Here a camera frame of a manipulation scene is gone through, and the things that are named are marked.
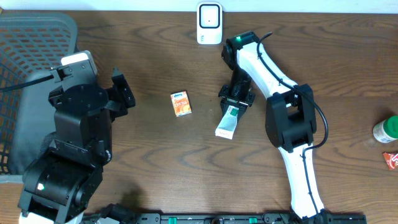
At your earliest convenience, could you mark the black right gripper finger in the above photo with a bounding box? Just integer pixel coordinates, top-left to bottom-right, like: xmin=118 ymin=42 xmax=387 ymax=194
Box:
xmin=238 ymin=105 xmax=248 ymax=120
xmin=220 ymin=98 xmax=230 ymax=116

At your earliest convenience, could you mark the white green carton box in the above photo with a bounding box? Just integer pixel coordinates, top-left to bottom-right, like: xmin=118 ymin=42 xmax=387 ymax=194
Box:
xmin=215 ymin=106 xmax=239 ymax=139

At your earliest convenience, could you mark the green lidded white jar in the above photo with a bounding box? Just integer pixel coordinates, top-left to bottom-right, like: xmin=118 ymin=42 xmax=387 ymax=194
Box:
xmin=373 ymin=116 xmax=397 ymax=143

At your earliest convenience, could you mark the orange snack bar wrapper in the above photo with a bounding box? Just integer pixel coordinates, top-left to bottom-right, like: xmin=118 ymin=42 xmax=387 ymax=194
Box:
xmin=382 ymin=152 xmax=398 ymax=170

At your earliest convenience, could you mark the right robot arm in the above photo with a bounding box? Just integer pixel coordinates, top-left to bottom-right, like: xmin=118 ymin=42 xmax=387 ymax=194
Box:
xmin=215 ymin=31 xmax=328 ymax=223

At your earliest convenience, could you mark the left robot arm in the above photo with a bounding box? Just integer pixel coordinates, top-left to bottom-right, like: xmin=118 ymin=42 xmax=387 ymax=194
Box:
xmin=18 ymin=68 xmax=136 ymax=223

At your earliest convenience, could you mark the white barcode scanner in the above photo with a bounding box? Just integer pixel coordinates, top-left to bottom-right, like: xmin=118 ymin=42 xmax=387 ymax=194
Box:
xmin=197 ymin=2 xmax=223 ymax=45

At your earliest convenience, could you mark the orange tissue pack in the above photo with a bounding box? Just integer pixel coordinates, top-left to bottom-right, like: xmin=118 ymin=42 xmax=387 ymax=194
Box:
xmin=170 ymin=91 xmax=192 ymax=117

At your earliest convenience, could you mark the dark grey mesh basket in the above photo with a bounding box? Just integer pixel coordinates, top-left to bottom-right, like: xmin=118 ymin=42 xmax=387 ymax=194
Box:
xmin=1 ymin=12 xmax=78 ymax=184

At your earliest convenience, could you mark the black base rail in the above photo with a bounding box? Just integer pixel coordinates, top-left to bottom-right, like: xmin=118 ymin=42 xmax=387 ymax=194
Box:
xmin=135 ymin=212 xmax=367 ymax=224

